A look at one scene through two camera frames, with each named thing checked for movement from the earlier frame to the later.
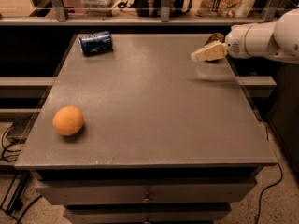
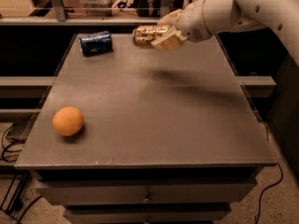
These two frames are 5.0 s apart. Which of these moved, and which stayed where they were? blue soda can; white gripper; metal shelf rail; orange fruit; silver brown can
Moved: silver brown can; white gripper
Stayed: blue soda can; orange fruit; metal shelf rail
